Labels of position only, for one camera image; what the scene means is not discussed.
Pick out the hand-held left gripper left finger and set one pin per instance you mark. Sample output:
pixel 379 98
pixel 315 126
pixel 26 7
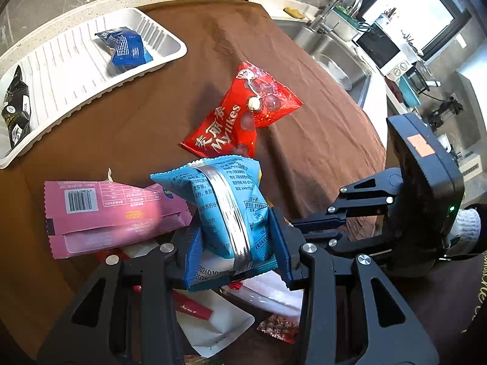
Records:
pixel 192 251

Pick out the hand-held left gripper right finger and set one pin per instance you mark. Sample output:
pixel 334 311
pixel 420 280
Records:
pixel 279 243

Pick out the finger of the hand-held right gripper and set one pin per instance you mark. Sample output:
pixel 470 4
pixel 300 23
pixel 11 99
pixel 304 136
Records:
pixel 361 243
pixel 354 197

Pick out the light blue snack packet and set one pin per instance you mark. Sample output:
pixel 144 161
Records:
pixel 217 205

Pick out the white ribbed plastic tray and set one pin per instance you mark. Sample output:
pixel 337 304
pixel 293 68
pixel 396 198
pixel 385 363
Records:
pixel 64 68

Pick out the person's right forearm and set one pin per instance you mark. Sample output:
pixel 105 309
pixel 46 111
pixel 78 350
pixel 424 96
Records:
pixel 466 222

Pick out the clear plastic packet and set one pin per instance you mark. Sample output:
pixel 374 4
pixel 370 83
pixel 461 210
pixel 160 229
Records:
pixel 266 292

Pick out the white red-striped packet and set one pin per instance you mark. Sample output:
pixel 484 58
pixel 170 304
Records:
pixel 220 327

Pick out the black countertop appliance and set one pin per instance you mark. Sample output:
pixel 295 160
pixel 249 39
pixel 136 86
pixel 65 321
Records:
pixel 445 110

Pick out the pink snack packet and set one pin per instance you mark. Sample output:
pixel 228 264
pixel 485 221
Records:
pixel 95 228

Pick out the person's dark clothing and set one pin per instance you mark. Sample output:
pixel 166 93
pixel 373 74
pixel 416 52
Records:
pixel 449 304

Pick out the teal container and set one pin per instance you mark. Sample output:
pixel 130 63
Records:
pixel 410 91

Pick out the red chocolate ball packet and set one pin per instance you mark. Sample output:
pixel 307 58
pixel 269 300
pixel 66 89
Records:
pixel 228 125

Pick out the brown tablecloth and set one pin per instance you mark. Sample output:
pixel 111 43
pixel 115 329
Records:
pixel 152 121

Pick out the steel sink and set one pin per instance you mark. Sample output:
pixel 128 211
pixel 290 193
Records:
pixel 331 57

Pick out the white microwave oven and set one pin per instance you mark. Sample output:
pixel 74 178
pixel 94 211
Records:
pixel 376 45

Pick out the chrome faucet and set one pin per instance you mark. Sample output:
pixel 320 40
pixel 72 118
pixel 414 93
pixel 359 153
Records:
pixel 323 13

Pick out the yellow sponge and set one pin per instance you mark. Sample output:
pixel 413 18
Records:
pixel 295 12

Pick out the dark blue snack packet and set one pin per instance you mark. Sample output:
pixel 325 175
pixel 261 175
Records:
pixel 125 47

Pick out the black snack packet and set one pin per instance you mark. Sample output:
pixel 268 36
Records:
pixel 15 110

